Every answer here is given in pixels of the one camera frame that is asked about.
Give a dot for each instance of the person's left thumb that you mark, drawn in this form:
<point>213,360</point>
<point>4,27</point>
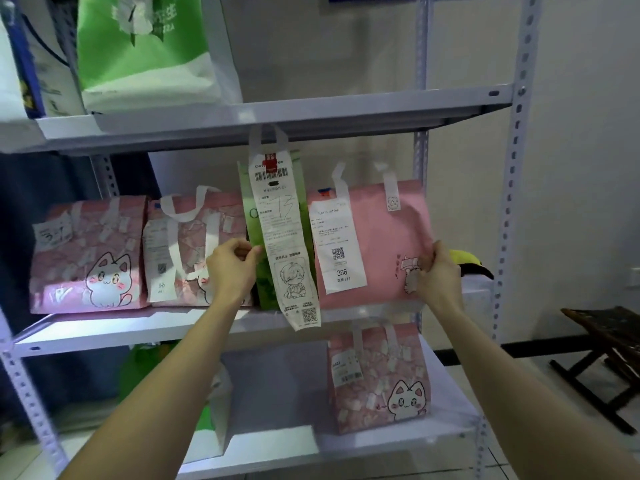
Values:
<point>253,253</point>

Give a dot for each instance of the plain pink tote bag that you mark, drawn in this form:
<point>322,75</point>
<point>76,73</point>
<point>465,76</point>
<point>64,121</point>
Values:
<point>380,234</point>

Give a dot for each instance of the person's right thumb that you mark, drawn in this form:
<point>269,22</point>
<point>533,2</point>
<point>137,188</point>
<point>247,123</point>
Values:
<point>441,252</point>

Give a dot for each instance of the green paper bag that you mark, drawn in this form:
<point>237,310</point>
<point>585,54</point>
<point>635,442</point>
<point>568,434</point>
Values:
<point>297,169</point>

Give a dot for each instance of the person's left hand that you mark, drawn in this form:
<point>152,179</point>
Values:
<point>231,274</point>

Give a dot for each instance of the person's right hand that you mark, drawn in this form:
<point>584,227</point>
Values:
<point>442,284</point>

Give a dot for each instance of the long white receipt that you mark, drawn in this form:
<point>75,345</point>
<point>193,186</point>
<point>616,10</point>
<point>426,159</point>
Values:
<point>282,219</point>

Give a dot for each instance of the white receipt with square code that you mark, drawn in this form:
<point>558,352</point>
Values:
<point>337,244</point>

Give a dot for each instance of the yellow and black plush toy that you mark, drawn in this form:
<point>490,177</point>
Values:
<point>467,262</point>

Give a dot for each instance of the small pink cat bag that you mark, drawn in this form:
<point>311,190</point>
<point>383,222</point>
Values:
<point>380,384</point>

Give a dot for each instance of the pink cat bag with receipt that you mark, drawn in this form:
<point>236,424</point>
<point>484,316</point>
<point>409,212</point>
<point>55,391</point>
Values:
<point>190,229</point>

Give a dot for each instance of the pink cat bag with handwritten note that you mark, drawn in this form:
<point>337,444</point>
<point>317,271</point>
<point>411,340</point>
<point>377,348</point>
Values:
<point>85,254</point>

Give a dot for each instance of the white metal shelving rack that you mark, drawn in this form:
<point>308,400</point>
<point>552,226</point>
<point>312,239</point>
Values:
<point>300,112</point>

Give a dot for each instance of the person's left forearm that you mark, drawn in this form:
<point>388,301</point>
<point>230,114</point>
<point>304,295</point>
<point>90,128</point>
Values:
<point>160,389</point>

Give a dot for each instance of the dark wooden folding stool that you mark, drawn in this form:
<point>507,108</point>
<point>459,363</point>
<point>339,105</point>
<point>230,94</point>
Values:
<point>605,354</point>

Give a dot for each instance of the blue and white bag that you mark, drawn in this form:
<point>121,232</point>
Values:
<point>35,59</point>

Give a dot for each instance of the green bag with white base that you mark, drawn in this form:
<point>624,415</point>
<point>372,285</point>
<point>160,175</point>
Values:
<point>150,364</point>

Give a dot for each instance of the green and white tote bag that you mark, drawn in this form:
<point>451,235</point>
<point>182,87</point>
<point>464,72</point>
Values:
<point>145,49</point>

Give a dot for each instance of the person's right forearm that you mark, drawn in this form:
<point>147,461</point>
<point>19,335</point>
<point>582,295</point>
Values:
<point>520,394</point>

